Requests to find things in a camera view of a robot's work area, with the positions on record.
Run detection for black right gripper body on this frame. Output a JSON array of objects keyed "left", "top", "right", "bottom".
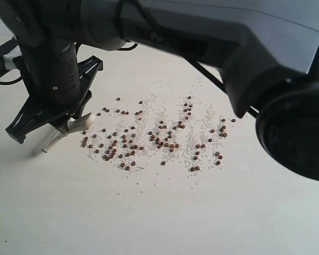
[{"left": 6, "top": 44, "right": 103, "bottom": 144}]

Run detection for white paint brush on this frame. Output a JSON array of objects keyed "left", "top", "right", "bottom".
[{"left": 32, "top": 113, "right": 96, "bottom": 157}]

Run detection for scattered brown round pellets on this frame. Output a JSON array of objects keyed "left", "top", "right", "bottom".
[{"left": 80, "top": 95, "right": 236, "bottom": 175}]

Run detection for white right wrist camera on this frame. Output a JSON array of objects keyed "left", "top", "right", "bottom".
[{"left": 0, "top": 37, "right": 22, "bottom": 84}]

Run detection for scattered white rice grains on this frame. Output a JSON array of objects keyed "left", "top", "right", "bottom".
[{"left": 79, "top": 78, "right": 249, "bottom": 196}]

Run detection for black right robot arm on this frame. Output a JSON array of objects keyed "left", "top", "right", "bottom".
[{"left": 0, "top": 1, "right": 319, "bottom": 181}]

